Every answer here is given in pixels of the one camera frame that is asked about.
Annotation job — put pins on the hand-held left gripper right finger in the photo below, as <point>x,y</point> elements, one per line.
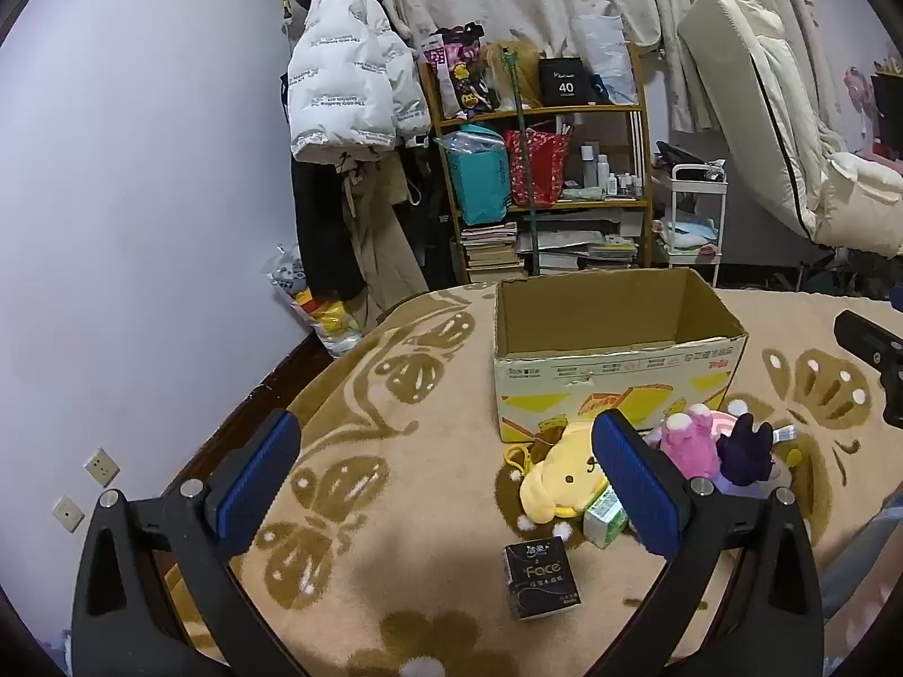
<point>638,483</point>

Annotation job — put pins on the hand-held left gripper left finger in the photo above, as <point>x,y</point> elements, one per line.
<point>257,486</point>

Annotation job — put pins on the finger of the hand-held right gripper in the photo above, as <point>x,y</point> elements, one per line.
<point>871,342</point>

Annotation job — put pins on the green tissue packet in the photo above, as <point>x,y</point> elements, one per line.
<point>603,518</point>

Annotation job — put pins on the pink plush bunny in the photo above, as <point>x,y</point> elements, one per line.
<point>688,448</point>

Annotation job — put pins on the yellow plush toy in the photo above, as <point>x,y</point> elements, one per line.
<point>557,483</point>

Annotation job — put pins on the yellow printed cardboard box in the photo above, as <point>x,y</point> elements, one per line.
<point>614,388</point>

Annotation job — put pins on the pale pink soft pad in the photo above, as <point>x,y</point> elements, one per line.
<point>724,425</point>

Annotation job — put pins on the dark purple plush toy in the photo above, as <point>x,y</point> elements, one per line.
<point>744,451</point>

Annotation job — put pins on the black tissue packet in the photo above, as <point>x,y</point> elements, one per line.
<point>540,578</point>

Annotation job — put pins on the beige patterned blanket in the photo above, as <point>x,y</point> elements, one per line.
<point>423,508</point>

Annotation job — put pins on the plastic bag with yellow contents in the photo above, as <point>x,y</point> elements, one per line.
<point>331,321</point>

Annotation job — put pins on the white trolley cart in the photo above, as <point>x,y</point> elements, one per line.
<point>719,226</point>

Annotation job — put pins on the folded blue cloth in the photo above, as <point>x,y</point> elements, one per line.
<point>688,233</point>

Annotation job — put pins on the person's grey clothing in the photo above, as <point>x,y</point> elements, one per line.
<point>868,564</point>

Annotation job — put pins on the pile of magazines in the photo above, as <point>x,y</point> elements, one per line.
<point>578,240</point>

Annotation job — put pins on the black hanging garment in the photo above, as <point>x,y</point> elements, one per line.
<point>317,226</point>

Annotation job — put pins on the black pouch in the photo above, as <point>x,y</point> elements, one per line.
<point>677,154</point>

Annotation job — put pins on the stack of books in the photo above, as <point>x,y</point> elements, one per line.
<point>490,254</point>

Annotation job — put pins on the beige hanging trousers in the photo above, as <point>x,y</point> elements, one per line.
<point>381,240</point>

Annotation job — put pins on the cream mattress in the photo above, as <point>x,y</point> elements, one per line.
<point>748,70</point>

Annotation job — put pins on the group of small bottles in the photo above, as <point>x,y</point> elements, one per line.
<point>603,169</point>

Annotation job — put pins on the green pole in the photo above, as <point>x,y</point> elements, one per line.
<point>528,176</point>

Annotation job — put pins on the red patterned bag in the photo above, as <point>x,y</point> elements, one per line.
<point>543,169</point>

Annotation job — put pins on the teal bag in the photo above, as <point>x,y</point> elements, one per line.
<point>480,183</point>

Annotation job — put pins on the wooden shelf unit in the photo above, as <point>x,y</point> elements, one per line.
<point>557,111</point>

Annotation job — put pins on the clear plastic bag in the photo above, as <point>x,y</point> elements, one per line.
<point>607,49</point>

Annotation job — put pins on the black box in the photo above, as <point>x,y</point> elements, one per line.
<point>564,81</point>

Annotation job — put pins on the white puffer jacket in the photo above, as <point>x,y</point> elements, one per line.
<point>338,70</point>

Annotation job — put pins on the blonde wig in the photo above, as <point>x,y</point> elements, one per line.
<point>508,70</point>

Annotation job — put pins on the colourful printed bag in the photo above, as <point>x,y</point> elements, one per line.
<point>458,77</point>

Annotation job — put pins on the white wall outlet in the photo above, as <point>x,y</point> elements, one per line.
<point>102,467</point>
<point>68,515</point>

